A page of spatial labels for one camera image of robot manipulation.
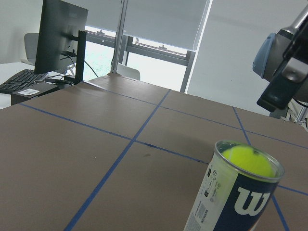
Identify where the black power adapter box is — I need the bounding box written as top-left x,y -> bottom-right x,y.
11,82 -> 59,105

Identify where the black computer monitor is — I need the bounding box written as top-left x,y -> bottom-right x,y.
34,0 -> 88,84

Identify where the white cloth pile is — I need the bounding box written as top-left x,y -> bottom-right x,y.
281,99 -> 308,128

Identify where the grey chair behind monitor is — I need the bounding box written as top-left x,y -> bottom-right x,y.
22,33 -> 39,65

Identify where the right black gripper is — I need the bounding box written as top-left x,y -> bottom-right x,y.
257,14 -> 308,111

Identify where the yellow tennis ball plain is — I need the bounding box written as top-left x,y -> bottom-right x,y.
222,145 -> 275,178

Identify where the white chair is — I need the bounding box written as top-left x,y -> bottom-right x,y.
117,63 -> 141,80

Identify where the clear tennis ball tube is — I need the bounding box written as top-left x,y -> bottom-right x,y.
184,140 -> 284,231

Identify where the black keyboard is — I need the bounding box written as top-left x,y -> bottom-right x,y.
0,69 -> 48,94

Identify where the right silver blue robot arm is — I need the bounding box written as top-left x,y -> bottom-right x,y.
252,7 -> 308,112

